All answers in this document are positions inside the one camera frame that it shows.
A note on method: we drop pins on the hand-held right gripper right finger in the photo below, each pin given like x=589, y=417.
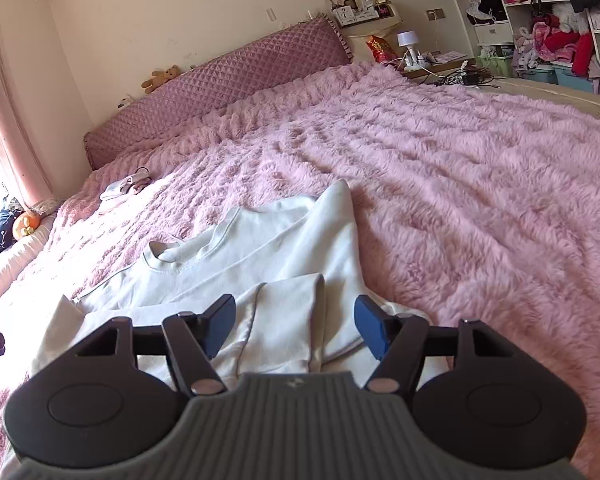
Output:
x=372, y=327

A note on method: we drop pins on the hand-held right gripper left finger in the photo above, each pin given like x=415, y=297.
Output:
x=221, y=324

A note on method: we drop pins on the white printed sweatshirt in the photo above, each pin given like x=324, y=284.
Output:
x=280, y=240

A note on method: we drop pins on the folded pink and white clothes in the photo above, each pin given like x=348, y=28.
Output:
x=122, y=187

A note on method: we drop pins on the pile of assorted clothes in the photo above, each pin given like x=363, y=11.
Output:
x=550, y=40

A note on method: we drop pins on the pale pink padded cushion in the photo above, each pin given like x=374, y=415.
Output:
x=15, y=255

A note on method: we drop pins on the dark blue floral bag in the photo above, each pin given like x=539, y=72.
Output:
x=4, y=225

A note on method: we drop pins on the orange pumpkin plush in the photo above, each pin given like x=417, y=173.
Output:
x=26, y=225

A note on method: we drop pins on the pink fluffy blanket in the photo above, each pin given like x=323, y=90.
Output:
x=460, y=185

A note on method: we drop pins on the pink curtain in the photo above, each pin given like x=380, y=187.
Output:
x=10, y=125

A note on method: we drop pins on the purple quilted headboard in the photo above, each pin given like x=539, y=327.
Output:
x=220, y=76

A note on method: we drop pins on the brown teddy bear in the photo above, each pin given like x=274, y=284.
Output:
x=161, y=79

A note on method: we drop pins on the wooden nightstand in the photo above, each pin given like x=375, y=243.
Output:
x=432, y=72

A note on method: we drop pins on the red snack bag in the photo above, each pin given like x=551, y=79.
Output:
x=381, y=49

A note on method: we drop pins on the white table lamp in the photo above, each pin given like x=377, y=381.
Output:
x=408, y=42

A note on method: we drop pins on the green storage bin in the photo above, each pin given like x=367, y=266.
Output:
x=497, y=66

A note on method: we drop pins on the cream desktop organizer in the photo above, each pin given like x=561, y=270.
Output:
x=362, y=10

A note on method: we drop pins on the teal storage bin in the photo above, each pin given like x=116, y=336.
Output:
x=572, y=80

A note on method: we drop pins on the white open shelf unit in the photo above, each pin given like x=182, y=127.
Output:
x=492, y=32

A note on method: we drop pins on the red garment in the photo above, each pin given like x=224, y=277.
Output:
x=567, y=47

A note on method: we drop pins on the brass wall socket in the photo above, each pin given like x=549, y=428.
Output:
x=434, y=14

